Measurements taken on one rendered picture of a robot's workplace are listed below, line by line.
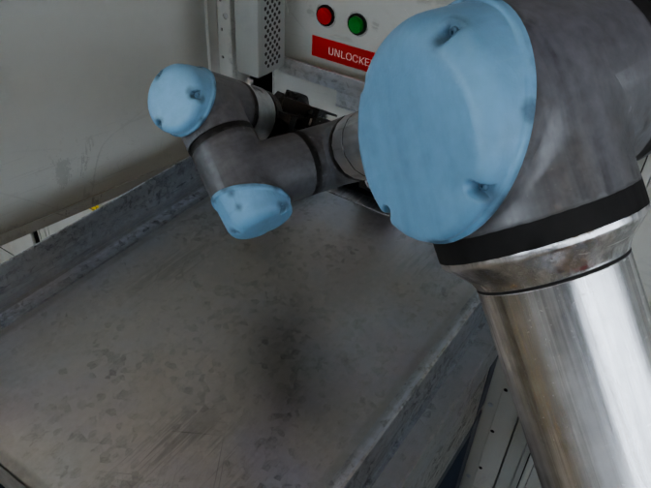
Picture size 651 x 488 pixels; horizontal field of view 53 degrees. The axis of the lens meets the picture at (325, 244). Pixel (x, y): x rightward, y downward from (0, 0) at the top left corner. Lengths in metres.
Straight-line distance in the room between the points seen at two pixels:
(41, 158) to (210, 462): 0.59
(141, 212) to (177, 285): 0.18
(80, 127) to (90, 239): 0.20
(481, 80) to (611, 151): 0.08
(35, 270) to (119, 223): 0.15
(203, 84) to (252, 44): 0.39
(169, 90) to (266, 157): 0.12
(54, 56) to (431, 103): 0.84
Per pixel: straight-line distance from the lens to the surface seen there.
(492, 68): 0.31
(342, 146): 0.70
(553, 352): 0.36
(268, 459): 0.79
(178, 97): 0.71
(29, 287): 1.03
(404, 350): 0.91
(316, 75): 1.11
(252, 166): 0.69
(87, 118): 1.16
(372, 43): 1.09
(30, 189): 1.16
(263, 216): 0.67
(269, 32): 1.09
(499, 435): 1.34
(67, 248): 1.04
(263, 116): 0.79
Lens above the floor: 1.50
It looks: 38 degrees down
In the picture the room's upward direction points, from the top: 3 degrees clockwise
